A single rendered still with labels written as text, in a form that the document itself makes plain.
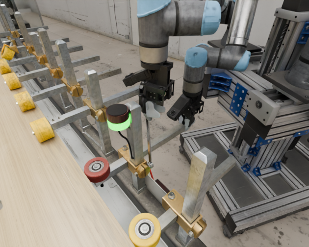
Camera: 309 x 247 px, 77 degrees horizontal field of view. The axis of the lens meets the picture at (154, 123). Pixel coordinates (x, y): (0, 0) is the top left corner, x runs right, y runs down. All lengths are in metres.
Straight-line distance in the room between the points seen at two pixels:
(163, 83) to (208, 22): 0.18
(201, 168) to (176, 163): 1.42
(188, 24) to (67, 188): 0.55
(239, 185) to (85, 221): 1.17
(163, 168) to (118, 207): 0.95
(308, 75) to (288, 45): 0.25
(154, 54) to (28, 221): 0.53
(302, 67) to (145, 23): 0.65
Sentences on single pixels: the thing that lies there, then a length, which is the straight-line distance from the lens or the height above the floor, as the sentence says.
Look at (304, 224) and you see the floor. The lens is 1.86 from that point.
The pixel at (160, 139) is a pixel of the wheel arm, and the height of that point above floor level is 0.86.
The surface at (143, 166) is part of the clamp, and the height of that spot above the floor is 0.87.
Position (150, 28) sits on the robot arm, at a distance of 0.49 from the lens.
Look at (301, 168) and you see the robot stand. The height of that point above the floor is 0.21.
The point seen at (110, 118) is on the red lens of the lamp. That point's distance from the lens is 0.51.
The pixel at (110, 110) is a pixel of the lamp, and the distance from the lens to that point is 0.52.
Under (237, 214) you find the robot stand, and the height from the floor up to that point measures 0.23.
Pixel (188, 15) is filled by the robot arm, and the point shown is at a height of 1.32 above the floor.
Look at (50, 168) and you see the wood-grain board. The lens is 0.72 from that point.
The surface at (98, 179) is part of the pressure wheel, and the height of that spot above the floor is 0.89.
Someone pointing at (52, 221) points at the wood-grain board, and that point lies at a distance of 0.62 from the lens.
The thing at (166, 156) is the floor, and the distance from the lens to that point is 1.88.
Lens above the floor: 1.41
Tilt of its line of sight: 39 degrees down
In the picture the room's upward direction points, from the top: straight up
